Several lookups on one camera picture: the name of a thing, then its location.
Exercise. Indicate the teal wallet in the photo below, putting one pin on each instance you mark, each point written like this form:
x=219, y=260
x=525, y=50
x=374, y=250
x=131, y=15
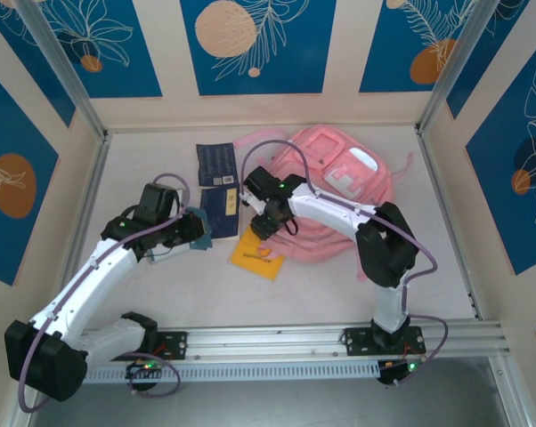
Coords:
x=204, y=247

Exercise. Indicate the dark blue labelled book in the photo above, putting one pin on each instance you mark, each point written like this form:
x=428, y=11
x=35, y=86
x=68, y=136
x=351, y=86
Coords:
x=225, y=213

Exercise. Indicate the yellow book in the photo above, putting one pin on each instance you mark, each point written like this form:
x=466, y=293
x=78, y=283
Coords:
x=250, y=258

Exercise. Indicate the grey notebook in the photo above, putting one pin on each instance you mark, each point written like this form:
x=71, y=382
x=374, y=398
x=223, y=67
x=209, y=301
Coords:
x=165, y=257

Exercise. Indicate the dark blue barcode booklet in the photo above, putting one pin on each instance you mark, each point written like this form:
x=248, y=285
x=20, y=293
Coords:
x=216, y=162

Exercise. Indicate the pink backpack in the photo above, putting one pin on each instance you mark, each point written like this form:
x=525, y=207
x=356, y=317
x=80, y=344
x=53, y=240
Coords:
x=335, y=249

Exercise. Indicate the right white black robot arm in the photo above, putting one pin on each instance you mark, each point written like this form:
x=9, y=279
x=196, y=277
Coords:
x=330, y=209

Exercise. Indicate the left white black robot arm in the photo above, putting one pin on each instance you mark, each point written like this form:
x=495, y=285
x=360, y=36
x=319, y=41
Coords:
x=99, y=271

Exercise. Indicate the left circuit board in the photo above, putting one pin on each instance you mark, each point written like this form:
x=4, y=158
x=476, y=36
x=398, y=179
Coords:
x=145, y=368

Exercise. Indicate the circuit board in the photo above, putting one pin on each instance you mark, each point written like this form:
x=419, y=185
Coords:
x=145, y=368
x=401, y=371

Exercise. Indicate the right circuit board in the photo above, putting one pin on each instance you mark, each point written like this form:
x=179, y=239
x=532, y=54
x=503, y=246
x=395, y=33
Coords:
x=401, y=371

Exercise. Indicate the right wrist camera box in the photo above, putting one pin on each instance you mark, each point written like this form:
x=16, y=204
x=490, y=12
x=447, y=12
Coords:
x=248, y=198

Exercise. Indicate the left aluminium side rail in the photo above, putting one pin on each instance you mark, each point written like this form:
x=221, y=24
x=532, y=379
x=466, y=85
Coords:
x=92, y=187

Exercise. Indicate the aluminium side rail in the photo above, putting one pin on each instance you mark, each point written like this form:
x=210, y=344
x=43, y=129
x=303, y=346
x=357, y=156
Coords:
x=433, y=169
x=92, y=187

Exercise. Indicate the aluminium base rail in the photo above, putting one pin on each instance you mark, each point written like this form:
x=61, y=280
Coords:
x=272, y=338

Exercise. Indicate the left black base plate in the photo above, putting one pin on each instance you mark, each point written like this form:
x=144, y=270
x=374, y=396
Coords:
x=174, y=344

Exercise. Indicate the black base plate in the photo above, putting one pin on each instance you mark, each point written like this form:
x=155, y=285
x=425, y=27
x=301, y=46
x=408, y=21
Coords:
x=357, y=341
x=174, y=344

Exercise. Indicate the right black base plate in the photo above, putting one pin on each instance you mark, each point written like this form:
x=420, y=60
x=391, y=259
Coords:
x=357, y=341

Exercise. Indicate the right aluminium side rail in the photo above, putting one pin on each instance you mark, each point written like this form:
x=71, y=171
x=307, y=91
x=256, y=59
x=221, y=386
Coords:
x=433, y=169

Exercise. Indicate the left aluminium corner post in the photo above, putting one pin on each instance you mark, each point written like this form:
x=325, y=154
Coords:
x=57, y=58

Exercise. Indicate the aluminium corner post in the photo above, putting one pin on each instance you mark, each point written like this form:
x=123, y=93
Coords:
x=454, y=58
x=57, y=58

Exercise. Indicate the right aluminium corner post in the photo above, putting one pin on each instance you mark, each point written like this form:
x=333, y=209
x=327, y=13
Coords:
x=454, y=58

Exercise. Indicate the left aluminium frame leg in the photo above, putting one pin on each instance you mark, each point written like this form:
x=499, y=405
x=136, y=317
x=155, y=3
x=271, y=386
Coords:
x=14, y=420

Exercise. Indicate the aluminium frame leg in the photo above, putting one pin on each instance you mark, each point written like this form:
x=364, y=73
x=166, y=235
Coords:
x=14, y=420
x=513, y=396

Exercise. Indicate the right aluminium frame leg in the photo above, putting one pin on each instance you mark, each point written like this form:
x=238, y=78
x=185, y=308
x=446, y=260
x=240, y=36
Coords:
x=513, y=396

